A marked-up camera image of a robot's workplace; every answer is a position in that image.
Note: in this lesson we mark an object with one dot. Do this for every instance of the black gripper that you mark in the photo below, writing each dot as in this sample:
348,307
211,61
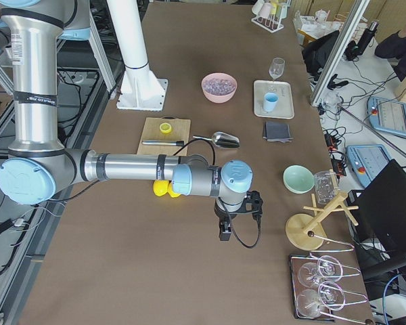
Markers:
225,214

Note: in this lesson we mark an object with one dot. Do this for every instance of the steel ice scoop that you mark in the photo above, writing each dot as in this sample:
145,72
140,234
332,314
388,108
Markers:
221,139

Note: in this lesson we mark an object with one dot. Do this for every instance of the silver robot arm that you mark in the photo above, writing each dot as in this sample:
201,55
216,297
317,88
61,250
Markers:
39,165

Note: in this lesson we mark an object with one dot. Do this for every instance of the wooden cup tree stand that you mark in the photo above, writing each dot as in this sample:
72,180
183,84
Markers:
306,232

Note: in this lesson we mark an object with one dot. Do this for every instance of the light blue cup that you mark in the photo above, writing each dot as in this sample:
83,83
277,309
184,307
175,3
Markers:
270,101

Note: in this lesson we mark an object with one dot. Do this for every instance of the pink cup on rack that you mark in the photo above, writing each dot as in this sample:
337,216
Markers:
264,9

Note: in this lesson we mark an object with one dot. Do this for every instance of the pale green cup on rack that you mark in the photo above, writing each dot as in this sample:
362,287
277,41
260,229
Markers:
281,11

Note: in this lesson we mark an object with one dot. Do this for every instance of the yellow lemon right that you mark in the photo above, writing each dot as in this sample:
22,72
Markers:
171,192

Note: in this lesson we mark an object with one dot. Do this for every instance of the yellow lemon left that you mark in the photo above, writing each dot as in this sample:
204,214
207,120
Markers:
160,187

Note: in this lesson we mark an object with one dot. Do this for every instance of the mint green bowl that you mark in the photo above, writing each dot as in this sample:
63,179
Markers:
298,179

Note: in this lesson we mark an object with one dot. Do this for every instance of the grey metal muddler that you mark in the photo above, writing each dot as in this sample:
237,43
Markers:
151,142

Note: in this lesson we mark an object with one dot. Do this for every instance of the black glass rack tray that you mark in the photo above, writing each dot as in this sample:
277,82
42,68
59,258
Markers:
295,262

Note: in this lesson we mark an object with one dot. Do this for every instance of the dark grey folded cloth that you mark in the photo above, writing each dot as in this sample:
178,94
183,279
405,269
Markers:
277,132

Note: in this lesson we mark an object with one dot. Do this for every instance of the upper upturned wine glass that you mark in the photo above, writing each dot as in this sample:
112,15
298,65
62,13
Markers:
319,271

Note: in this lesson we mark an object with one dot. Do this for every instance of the upturned wine glass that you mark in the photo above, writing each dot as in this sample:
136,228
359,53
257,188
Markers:
319,271
319,298

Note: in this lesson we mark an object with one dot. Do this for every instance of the wooden cutting board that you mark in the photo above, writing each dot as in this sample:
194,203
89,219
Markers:
151,131

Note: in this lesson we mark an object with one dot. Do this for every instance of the yellow lemon half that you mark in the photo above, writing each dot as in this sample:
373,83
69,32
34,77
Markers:
165,128

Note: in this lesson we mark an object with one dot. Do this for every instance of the lower upturned wine glass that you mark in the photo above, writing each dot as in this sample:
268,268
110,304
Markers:
319,298

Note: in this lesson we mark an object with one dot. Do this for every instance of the white serving tray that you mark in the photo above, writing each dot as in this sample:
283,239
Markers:
284,108

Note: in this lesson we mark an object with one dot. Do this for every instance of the pink bowl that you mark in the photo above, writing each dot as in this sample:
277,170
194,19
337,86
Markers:
223,98

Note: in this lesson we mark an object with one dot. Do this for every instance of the lower teach pendant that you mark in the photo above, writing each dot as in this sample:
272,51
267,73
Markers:
367,161

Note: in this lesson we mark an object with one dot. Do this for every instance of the teach pendant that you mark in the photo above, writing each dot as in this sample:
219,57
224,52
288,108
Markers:
387,115
367,161

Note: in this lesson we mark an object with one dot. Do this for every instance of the black laptop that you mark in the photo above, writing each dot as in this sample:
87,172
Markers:
382,209

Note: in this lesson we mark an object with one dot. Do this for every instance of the empty wine glass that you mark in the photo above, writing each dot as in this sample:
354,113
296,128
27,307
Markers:
276,68

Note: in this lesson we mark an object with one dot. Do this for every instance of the upper teach pendant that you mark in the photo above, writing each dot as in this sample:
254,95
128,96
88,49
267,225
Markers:
387,115

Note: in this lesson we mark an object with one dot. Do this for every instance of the seated person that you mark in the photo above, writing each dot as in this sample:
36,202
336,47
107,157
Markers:
394,46

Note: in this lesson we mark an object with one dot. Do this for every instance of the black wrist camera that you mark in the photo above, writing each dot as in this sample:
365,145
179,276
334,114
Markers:
253,203

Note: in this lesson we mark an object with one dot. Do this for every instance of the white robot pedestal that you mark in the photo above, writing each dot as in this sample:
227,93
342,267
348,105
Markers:
140,89

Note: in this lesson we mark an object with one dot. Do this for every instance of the white wire cup rack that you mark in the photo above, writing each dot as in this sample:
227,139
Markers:
271,24

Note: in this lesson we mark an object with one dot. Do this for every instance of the aluminium frame post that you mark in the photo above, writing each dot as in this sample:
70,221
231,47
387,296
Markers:
355,14

